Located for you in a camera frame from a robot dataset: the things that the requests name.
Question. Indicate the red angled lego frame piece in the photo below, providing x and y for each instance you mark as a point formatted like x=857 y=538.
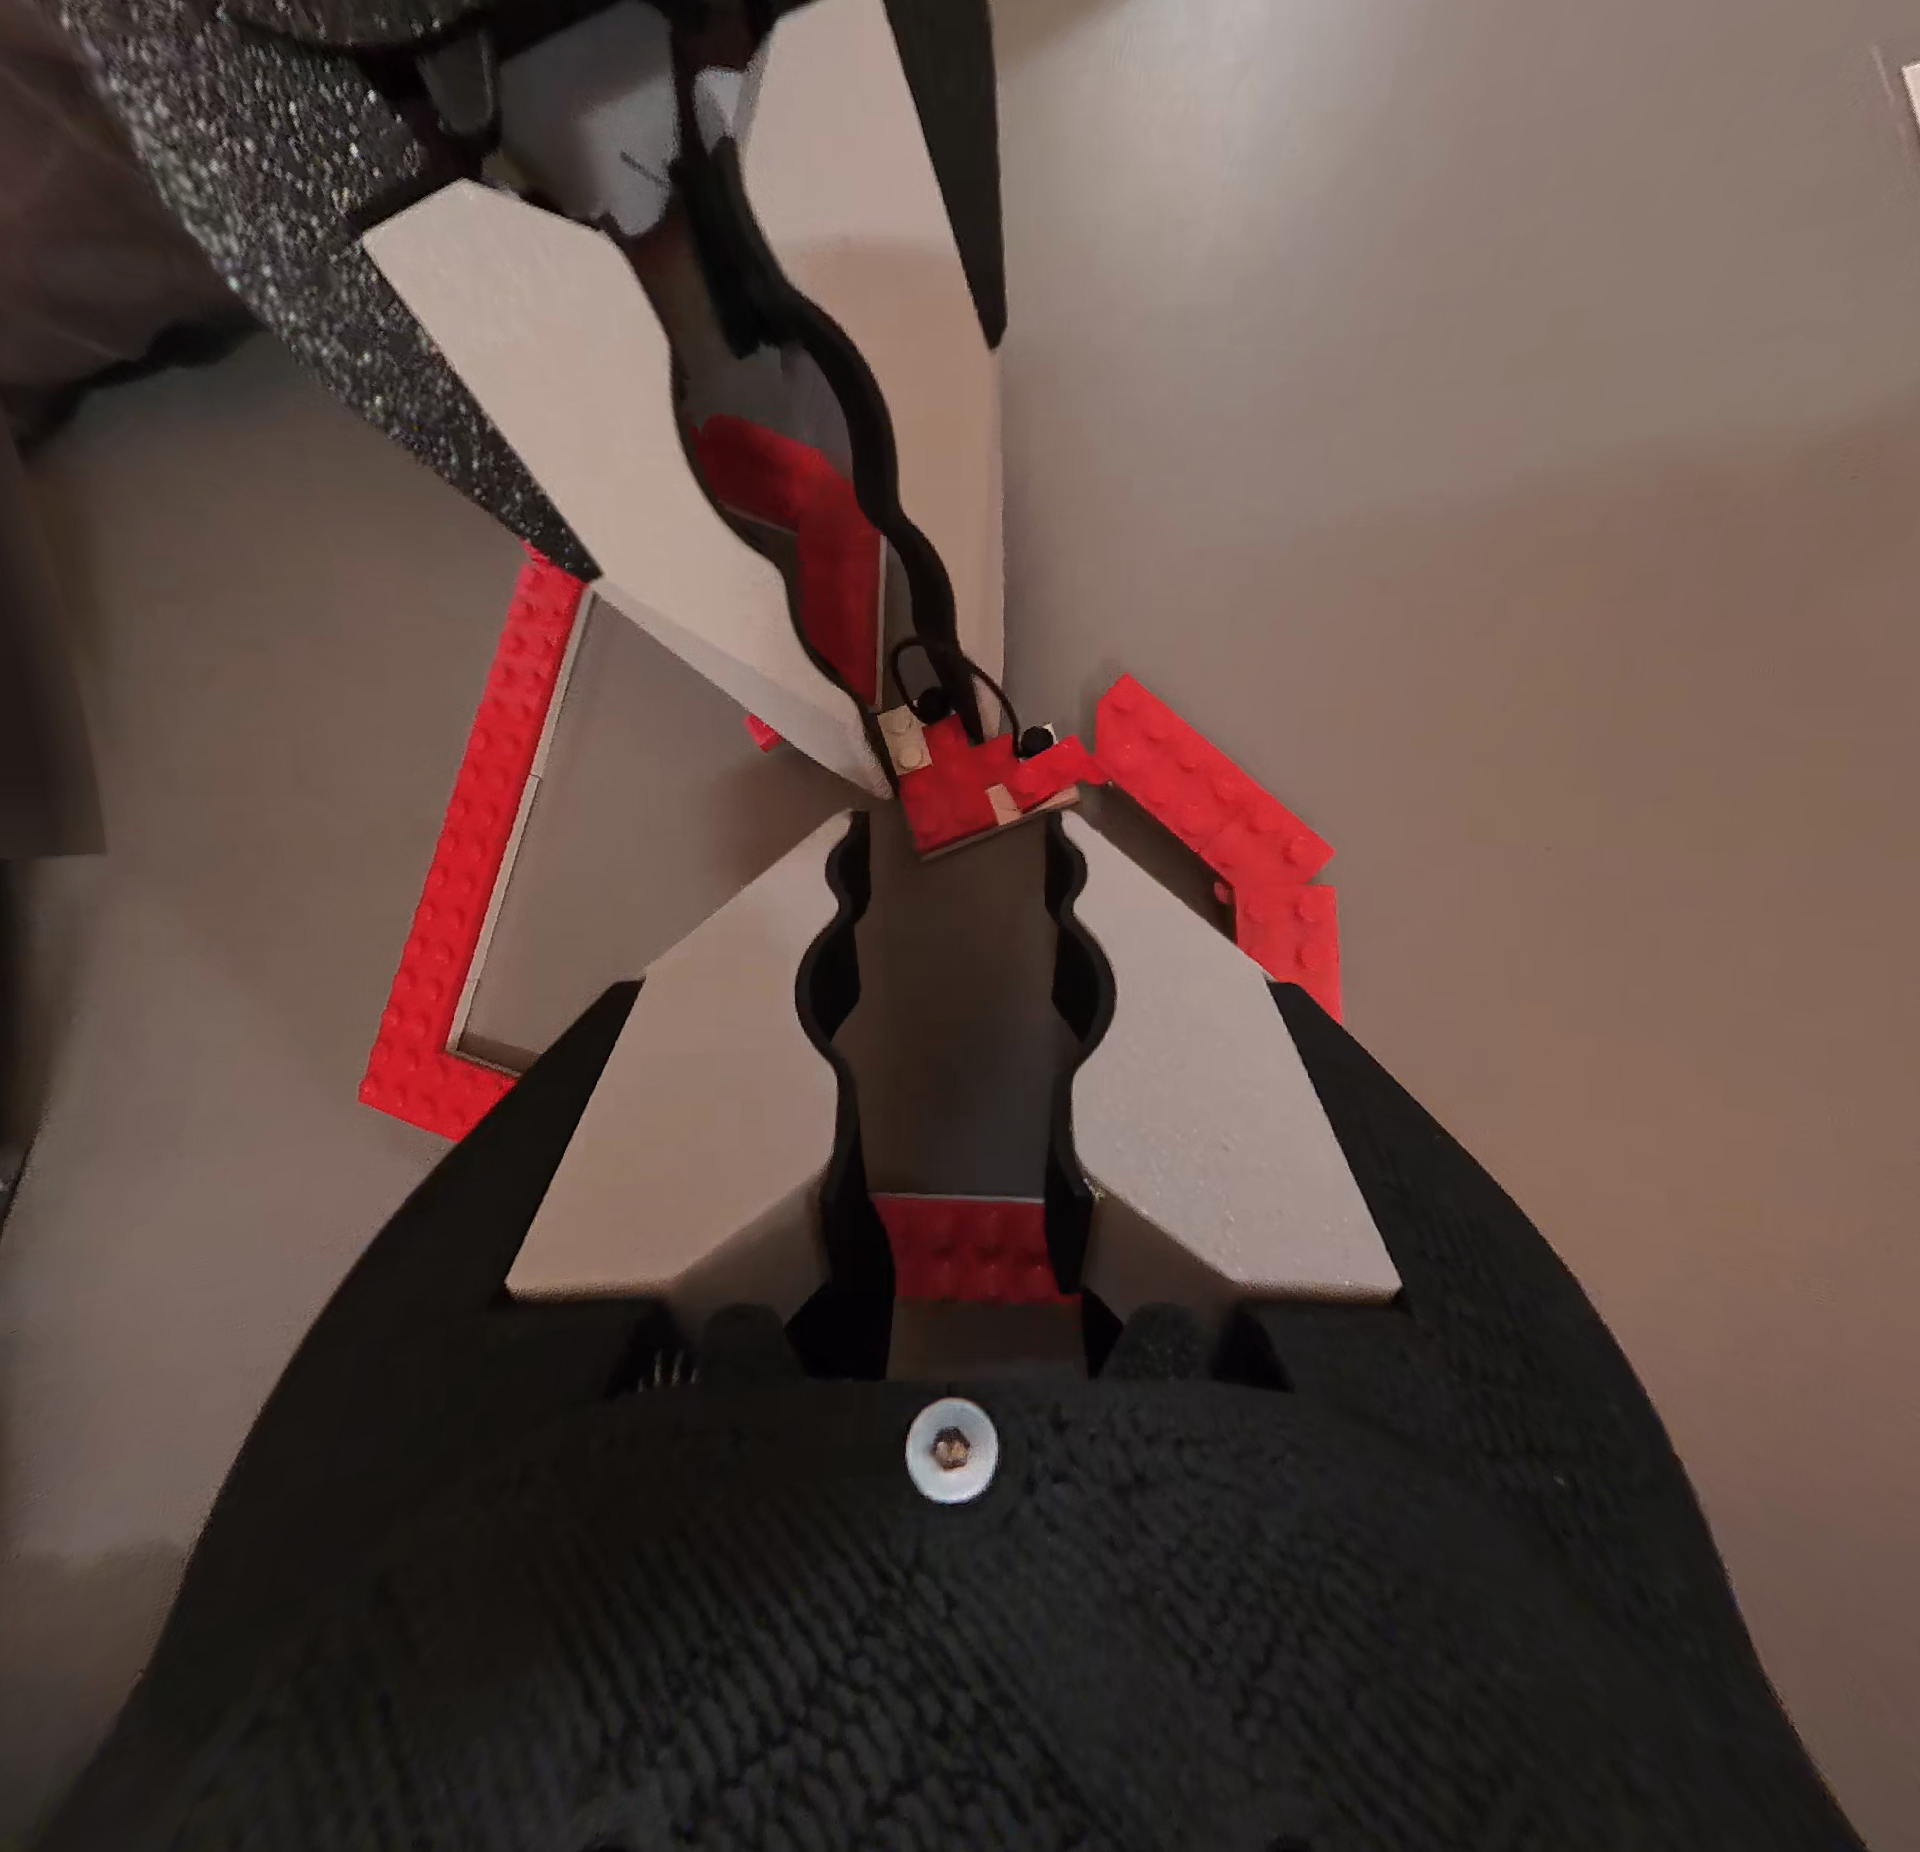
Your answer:
x=481 y=833

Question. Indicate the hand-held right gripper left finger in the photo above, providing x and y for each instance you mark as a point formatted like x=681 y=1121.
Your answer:
x=676 y=1117

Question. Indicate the small red lego assembly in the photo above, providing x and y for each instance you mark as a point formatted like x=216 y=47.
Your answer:
x=959 y=788

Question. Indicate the red lego plate section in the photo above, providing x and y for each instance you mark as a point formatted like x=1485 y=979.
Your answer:
x=794 y=503

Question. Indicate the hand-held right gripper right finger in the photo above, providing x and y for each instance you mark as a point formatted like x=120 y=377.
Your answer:
x=1231 y=1117

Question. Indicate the white paper edge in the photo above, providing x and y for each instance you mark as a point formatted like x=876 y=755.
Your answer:
x=1908 y=97

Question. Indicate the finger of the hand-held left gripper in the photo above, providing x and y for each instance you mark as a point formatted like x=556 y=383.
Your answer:
x=884 y=217
x=584 y=413

